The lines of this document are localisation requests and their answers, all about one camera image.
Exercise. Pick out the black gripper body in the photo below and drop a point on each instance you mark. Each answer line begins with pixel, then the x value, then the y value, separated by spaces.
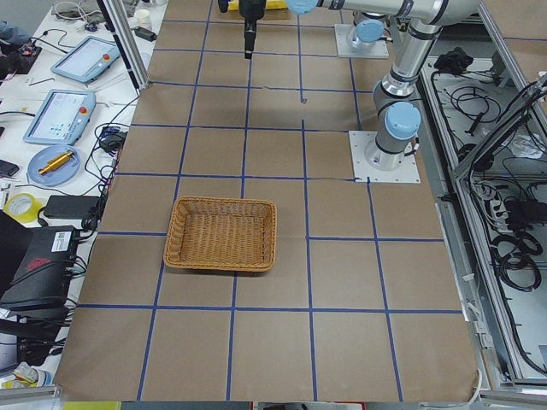
pixel 252 8

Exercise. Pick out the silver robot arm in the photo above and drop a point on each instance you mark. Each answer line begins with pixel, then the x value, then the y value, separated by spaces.
pixel 367 29
pixel 399 119

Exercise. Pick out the spare yellow tape roll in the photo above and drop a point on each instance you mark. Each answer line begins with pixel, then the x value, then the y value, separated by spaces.
pixel 23 208

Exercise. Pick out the white mug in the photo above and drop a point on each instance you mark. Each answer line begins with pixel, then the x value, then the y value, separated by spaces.
pixel 143 18

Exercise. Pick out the teach pendant far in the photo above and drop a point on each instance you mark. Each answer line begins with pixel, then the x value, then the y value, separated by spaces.
pixel 88 60

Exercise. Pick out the teach pendant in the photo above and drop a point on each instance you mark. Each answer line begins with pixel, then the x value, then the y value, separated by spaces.
pixel 88 60
pixel 62 118

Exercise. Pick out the teach pendant near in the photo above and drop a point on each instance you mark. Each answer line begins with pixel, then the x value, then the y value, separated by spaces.
pixel 62 118

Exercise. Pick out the brown wicker basket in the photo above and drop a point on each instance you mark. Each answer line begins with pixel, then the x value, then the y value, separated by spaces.
pixel 223 234

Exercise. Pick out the brass cylinder tool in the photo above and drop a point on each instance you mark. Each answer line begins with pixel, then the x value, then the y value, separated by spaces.
pixel 57 162

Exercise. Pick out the blue plate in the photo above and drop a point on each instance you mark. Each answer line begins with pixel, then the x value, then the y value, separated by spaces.
pixel 58 177

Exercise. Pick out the black power adapter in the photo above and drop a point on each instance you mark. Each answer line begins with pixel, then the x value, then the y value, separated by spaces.
pixel 70 207

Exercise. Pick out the black computer box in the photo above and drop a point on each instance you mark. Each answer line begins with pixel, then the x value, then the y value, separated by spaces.
pixel 34 266

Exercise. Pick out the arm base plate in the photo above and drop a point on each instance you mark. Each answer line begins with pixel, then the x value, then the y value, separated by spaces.
pixel 372 165
pixel 378 50

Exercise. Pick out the aluminium frame post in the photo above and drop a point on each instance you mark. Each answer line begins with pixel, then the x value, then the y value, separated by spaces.
pixel 114 13

